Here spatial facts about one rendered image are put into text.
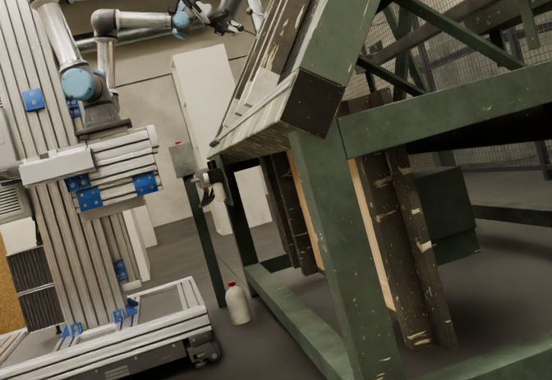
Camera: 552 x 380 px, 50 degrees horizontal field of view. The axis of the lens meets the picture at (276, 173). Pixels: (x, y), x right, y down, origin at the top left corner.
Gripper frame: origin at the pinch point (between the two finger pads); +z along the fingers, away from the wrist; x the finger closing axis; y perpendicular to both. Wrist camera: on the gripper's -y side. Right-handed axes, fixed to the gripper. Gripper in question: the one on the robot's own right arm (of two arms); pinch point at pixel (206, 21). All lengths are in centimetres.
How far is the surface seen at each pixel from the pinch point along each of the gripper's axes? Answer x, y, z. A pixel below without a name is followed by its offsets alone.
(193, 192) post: 96, -45, 51
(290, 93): -116, -26, 38
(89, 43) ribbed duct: 797, 25, -210
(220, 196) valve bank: 32, -40, 57
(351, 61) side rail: -116, -11, 41
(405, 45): -41, 37, 56
